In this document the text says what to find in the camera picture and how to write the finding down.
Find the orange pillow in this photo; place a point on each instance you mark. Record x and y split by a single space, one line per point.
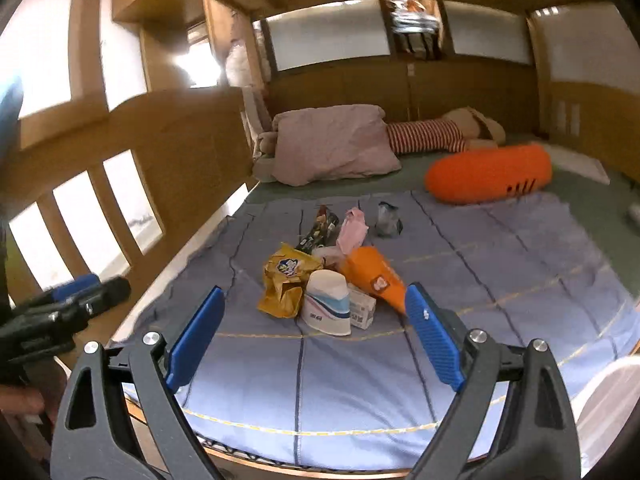
480 175

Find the person's left hand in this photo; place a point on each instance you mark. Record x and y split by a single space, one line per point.
20 402

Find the white flat pad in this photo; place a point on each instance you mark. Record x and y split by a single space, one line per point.
575 162

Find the striped plush toy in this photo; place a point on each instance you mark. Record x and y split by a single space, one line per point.
425 135

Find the small white wall switch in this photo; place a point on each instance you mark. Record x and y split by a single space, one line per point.
411 69

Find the white wall socket panel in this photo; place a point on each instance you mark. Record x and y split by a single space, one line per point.
567 117

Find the white paper cup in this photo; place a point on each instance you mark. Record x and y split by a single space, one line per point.
325 305

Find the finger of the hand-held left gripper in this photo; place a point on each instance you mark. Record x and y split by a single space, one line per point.
75 287
102 294

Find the clear plastic wrapper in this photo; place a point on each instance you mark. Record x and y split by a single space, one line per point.
329 256

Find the blue checked blanket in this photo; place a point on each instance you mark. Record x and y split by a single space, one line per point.
350 385

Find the wooden bed rail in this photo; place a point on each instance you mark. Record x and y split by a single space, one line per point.
175 145

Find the pink pillow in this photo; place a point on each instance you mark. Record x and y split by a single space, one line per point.
330 145

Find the small white box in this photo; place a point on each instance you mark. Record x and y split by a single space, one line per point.
361 310

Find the white bin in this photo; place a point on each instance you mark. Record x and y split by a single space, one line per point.
607 400

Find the dark snack wrapper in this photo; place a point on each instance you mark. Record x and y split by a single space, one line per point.
320 227

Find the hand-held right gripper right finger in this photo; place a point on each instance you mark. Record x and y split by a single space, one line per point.
432 342

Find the white frosted panel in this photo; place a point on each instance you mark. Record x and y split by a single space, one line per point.
487 35
327 35
590 45

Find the pink plastic bag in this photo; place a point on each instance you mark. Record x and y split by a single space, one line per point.
352 232

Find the small grey crumpled cloth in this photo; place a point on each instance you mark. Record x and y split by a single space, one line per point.
389 220

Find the yellow snack bag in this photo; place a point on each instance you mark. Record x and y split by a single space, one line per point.
282 280

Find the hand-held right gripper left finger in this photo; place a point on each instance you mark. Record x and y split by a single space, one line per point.
197 340

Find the orange snack bag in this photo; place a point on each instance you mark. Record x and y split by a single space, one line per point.
372 272

